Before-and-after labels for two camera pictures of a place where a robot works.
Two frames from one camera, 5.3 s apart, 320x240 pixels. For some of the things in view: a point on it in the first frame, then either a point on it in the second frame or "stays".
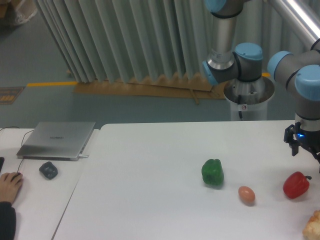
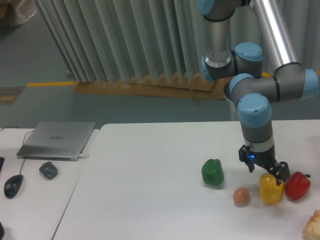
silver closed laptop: (57, 141) stays
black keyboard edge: (2, 160) stays
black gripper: (310, 139) to (266, 159)
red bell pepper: (296, 185) stays
